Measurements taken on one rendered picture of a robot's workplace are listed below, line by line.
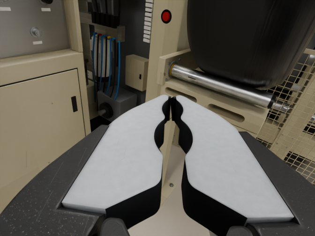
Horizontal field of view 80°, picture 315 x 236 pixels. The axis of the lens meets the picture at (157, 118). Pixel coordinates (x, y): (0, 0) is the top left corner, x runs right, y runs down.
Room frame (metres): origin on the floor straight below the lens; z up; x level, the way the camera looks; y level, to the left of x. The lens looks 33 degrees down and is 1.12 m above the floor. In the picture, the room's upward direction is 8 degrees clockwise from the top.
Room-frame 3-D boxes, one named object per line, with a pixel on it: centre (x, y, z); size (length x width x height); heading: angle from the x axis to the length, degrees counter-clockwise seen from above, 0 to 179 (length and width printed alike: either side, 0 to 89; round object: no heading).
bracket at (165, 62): (0.81, -0.09, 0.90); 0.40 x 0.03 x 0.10; 149
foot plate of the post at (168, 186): (0.84, -0.02, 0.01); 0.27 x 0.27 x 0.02; 59
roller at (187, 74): (0.60, -0.18, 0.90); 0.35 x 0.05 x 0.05; 59
